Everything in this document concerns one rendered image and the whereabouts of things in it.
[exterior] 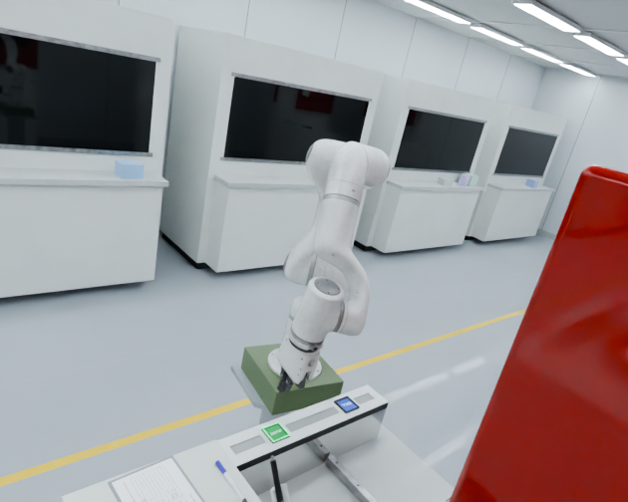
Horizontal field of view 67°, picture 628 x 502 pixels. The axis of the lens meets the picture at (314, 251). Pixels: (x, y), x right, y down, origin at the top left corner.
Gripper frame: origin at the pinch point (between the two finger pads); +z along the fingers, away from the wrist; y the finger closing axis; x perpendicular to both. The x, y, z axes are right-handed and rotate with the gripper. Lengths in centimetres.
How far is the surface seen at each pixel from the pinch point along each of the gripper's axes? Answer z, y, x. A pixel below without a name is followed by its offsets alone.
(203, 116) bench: 41, 296, -126
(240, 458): 14.4, -6.7, 12.5
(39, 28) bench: -6, 286, -1
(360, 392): 15.6, -1.1, -34.4
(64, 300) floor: 163, 228, -12
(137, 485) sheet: 14.2, -3.4, 36.5
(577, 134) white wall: -7, 283, -796
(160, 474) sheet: 14.3, -3.0, 31.1
